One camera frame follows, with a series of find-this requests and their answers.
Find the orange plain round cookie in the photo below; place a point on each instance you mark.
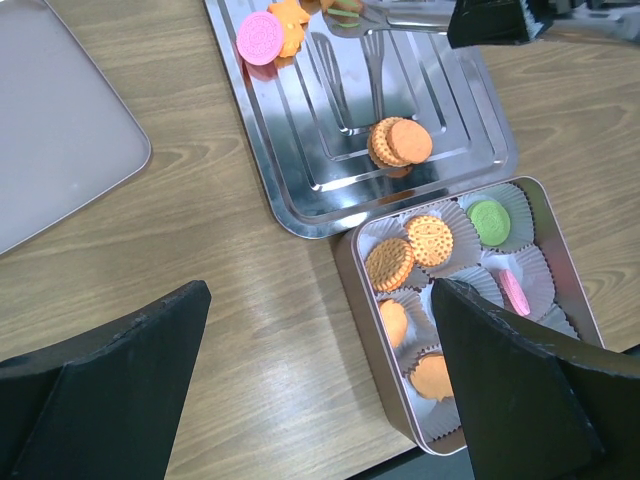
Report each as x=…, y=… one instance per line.
x=396, y=142

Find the steel baking tray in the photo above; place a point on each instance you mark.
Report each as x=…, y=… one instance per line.
x=309, y=118

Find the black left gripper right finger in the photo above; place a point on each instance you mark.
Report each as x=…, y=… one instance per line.
x=535, y=403

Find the brown cookie tin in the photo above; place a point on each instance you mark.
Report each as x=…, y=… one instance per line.
x=536, y=253

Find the brown tin lid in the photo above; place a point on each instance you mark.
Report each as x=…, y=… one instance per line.
x=67, y=138

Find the metal tongs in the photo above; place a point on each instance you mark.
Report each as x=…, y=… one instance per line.
x=432, y=17

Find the green round cookie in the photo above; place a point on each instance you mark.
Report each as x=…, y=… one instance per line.
x=491, y=221
x=345, y=14

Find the pink cookie at edge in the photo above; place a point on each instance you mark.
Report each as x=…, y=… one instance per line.
x=260, y=38

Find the orange flower cookie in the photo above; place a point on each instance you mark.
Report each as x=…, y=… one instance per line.
x=395, y=321

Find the pink round cookie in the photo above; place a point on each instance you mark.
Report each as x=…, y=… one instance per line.
x=514, y=292

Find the orange round sandwich cookie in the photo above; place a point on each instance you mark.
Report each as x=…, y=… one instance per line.
x=389, y=264

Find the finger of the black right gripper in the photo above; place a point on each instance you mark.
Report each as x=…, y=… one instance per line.
x=498, y=22

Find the orange round dotted cookie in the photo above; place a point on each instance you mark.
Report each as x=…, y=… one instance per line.
x=431, y=240

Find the orange star cookie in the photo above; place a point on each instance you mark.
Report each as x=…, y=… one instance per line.
x=293, y=19

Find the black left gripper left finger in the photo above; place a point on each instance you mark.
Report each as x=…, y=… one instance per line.
x=105, y=404

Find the orange leaf cookie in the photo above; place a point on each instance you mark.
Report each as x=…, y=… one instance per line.
x=430, y=378

